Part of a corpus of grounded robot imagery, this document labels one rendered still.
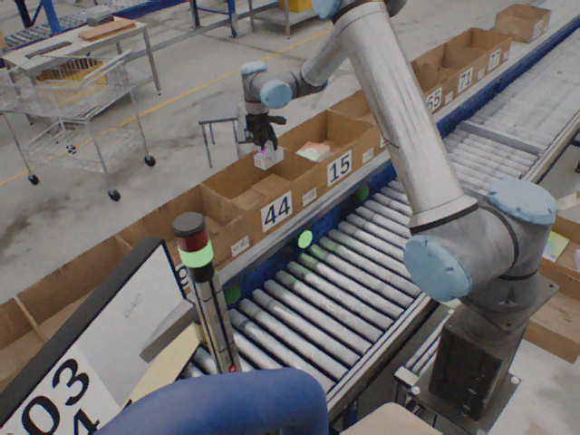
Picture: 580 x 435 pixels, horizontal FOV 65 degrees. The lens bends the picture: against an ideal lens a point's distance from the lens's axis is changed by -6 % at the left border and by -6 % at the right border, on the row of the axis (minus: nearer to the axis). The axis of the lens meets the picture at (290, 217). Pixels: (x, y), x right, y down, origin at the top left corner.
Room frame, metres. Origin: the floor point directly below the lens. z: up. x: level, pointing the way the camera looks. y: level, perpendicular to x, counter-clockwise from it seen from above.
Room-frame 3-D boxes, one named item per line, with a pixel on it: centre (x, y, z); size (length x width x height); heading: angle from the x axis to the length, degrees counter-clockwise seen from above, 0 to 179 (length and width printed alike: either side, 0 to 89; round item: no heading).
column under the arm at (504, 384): (0.76, -0.49, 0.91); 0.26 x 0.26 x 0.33; 43
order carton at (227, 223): (1.34, 0.39, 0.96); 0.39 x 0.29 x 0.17; 133
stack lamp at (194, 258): (0.56, 0.15, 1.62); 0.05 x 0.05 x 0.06
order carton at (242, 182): (1.61, 0.10, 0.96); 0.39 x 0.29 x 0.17; 133
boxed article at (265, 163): (1.56, 0.06, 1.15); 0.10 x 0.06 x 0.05; 133
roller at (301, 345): (1.04, 0.04, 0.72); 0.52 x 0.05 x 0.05; 43
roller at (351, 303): (1.22, -0.15, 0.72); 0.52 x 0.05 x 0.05; 43
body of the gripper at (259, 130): (1.54, 0.08, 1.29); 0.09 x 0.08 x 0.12; 134
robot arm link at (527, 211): (0.76, -0.49, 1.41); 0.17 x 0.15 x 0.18; 116
